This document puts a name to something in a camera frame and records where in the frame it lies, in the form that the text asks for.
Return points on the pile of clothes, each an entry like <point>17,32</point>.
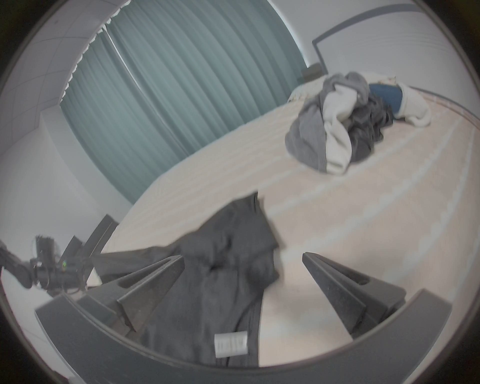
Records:
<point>311,131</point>

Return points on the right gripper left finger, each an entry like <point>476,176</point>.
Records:
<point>150,296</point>

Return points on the blue-green curtain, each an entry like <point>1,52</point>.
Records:
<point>210,63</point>
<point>112,123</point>

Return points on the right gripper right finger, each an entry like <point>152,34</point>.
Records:
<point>333,292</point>

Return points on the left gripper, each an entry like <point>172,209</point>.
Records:
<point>63,277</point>

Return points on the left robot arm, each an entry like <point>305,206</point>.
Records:
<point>15,268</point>

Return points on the dark grey garment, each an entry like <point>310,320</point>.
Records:
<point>225,270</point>

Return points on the white printed pillow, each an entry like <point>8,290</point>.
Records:
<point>303,92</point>

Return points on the bed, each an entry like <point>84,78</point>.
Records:
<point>375,225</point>

